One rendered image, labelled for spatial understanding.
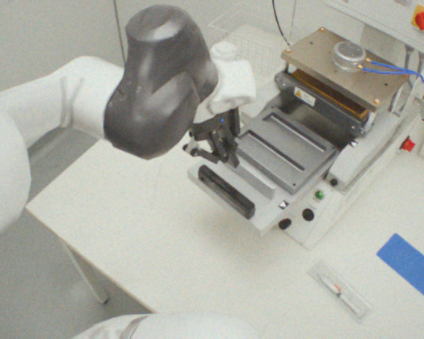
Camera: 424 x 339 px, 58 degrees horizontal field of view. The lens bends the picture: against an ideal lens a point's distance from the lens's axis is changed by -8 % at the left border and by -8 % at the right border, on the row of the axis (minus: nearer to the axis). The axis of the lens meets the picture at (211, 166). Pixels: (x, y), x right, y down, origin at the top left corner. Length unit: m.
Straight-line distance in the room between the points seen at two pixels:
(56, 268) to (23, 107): 1.56
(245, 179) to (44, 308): 1.27
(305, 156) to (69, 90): 0.58
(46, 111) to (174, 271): 0.64
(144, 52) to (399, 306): 0.86
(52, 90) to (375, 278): 0.88
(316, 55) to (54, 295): 1.47
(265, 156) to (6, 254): 1.50
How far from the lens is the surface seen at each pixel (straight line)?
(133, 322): 0.49
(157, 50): 0.46
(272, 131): 0.97
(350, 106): 0.99
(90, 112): 0.50
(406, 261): 1.16
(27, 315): 1.95
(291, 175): 0.92
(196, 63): 0.50
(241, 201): 0.83
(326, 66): 1.00
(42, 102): 0.49
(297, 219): 1.06
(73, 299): 1.90
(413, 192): 1.30
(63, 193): 1.23
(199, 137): 0.65
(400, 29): 1.08
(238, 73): 0.58
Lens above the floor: 1.69
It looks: 51 degrees down
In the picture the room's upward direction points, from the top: straight up
